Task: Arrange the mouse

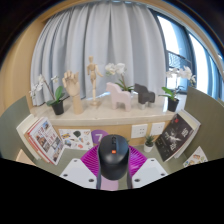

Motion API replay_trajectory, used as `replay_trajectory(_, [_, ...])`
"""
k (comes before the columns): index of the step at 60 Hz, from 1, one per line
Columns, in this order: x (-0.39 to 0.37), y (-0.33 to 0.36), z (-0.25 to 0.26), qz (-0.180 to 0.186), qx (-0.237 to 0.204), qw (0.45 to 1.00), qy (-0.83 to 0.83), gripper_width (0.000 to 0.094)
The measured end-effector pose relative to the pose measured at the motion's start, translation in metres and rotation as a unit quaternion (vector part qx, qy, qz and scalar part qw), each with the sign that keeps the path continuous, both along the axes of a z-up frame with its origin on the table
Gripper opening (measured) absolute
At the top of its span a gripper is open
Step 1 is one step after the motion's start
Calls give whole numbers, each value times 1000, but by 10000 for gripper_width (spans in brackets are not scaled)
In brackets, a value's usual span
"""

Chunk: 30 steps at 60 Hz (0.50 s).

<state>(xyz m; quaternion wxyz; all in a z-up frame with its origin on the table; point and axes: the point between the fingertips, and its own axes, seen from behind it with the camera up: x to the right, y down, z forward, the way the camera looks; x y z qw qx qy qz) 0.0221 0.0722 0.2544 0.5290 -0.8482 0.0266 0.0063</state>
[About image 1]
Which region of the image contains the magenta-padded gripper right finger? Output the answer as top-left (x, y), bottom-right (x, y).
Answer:
top-left (125, 144), bottom-right (169, 190)

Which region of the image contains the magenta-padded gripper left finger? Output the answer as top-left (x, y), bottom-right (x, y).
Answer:
top-left (59, 145), bottom-right (103, 190)

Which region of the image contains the black computer mouse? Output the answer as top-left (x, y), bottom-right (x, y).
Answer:
top-left (97, 134), bottom-right (130, 183)

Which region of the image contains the purple mouse pad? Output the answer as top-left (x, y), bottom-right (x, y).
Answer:
top-left (100, 175), bottom-right (120, 192)

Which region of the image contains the small succulent in white pot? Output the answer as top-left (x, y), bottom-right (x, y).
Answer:
top-left (143, 134), bottom-right (156, 154)

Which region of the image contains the small white sticker sheet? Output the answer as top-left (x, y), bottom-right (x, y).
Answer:
top-left (58, 128), bottom-right (94, 152)

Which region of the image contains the black book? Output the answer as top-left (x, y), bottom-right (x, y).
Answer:
top-left (154, 113), bottom-right (195, 163)

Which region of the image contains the round purple number sign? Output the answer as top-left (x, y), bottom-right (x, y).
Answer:
top-left (90, 129), bottom-right (110, 145)

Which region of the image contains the red-edged photo magazine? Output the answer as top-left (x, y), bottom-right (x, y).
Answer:
top-left (27, 116), bottom-right (65, 166)

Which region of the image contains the beige card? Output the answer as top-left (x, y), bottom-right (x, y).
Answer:
top-left (14, 148), bottom-right (37, 167)

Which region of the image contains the light wooden desk shelf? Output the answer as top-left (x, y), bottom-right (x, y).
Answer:
top-left (31, 96), bottom-right (178, 148)

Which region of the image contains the white leaning book stack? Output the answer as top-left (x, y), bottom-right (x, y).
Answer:
top-left (173, 109), bottom-right (202, 159)

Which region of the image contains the white orchid in black pot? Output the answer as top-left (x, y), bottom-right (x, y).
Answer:
top-left (159, 65), bottom-right (198, 113)
top-left (104, 62), bottom-right (135, 93)
top-left (29, 73), bottom-right (69, 116)

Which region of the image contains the dark horse figurine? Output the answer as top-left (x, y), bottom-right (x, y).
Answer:
top-left (133, 83), bottom-right (156, 110)

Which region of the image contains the pink horse figurine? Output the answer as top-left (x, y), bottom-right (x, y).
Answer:
top-left (105, 82), bottom-right (133, 112)

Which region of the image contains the wooden hand model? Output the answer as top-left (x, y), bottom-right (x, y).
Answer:
top-left (62, 69), bottom-right (84, 115)

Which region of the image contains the wooden mannequin figure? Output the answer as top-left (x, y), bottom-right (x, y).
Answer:
top-left (86, 55), bottom-right (104, 108)

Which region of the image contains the grey curtain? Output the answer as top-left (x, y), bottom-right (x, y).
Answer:
top-left (29, 1), bottom-right (168, 107)

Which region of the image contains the white wall socket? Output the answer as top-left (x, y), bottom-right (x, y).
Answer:
top-left (130, 123), bottom-right (149, 139)
top-left (149, 121), bottom-right (166, 137)

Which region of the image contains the window with dark frame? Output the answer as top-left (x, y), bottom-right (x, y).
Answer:
top-left (156, 13), bottom-right (224, 101)

